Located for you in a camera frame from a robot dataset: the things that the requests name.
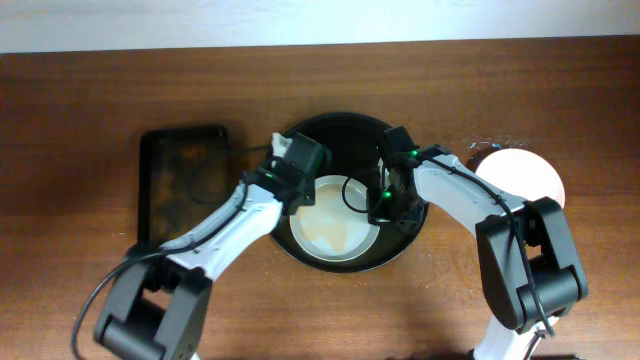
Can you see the grey-white plate with sauce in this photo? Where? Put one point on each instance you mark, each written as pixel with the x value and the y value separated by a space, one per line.
pixel 329 230

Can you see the cream white plate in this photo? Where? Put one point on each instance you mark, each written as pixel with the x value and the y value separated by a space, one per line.
pixel 519 172

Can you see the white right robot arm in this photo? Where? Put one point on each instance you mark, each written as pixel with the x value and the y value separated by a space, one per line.
pixel 531 272

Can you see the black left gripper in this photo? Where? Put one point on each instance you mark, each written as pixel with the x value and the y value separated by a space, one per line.
pixel 302 189

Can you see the rectangular black tray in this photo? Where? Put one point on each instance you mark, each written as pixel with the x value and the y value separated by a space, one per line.
pixel 184 175

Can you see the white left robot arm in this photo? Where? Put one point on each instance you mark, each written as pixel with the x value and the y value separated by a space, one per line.
pixel 157 305

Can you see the round black tray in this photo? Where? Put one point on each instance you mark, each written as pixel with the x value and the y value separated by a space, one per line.
pixel 356 142

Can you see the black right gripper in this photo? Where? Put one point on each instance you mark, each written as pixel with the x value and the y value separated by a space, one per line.
pixel 395 211

